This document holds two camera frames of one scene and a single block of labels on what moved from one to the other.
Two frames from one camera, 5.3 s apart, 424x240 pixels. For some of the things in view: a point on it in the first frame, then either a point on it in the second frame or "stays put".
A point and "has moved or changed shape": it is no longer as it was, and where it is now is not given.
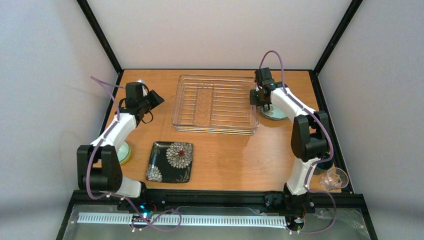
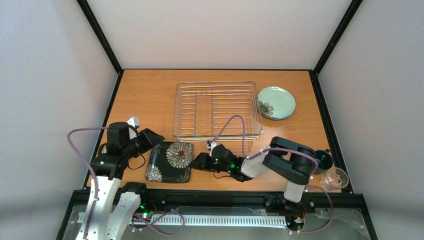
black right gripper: (259, 98) -> (210, 160)
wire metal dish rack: (214, 104) has moved or changed shape
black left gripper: (149, 100) -> (145, 139)
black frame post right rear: (354, 7) stays put
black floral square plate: (170, 162) stays put
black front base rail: (277, 199) stays put
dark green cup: (322, 168) stays put
